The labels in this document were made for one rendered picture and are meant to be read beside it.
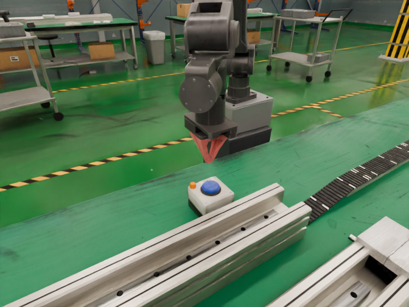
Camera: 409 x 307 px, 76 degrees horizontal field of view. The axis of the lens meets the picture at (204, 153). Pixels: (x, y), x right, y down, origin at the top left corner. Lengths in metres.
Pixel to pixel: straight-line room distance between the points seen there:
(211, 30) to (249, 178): 0.44
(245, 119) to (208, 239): 0.56
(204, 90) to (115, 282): 0.33
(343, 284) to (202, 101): 0.37
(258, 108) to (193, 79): 0.63
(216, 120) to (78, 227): 0.39
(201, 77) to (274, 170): 0.48
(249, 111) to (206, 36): 0.56
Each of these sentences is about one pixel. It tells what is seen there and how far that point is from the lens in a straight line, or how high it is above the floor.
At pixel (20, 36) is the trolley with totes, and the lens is 3.15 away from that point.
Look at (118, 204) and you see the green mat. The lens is 0.69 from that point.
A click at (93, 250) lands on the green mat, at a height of 0.78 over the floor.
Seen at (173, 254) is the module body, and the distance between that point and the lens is 0.50.
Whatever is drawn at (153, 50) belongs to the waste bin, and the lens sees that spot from 5.41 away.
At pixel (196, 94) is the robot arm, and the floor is 1.10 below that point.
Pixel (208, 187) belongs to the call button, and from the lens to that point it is 0.60.
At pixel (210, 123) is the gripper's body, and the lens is 0.49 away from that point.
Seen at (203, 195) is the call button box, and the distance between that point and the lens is 0.60.
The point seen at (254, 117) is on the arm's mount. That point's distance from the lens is 1.00.
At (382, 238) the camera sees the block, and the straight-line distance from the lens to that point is 0.55.
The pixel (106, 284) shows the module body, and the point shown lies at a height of 0.84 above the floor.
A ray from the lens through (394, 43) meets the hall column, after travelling 6.98.
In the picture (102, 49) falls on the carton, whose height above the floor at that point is 0.37.
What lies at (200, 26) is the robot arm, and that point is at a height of 1.18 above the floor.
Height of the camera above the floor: 1.23
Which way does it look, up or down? 32 degrees down
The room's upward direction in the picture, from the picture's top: straight up
